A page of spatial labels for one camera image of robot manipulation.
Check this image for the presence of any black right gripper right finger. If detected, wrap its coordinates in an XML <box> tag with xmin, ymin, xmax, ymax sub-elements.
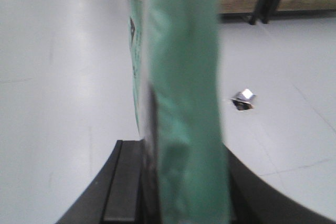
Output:
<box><xmin>225</xmin><ymin>148</ymin><xmax>335</xmax><ymax>223</ymax></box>

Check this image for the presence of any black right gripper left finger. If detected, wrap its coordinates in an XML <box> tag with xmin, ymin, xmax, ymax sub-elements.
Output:
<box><xmin>57</xmin><ymin>140</ymin><xmax>160</xmax><ymax>223</ymax></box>

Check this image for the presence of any teal goji berry pouch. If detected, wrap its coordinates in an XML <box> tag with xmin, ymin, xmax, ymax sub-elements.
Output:
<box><xmin>129</xmin><ymin>0</ymin><xmax>230</xmax><ymax>223</ymax></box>

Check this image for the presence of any silver floor socket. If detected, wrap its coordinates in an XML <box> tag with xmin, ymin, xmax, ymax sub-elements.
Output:
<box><xmin>231</xmin><ymin>88</ymin><xmax>257</xmax><ymax>111</ymax></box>

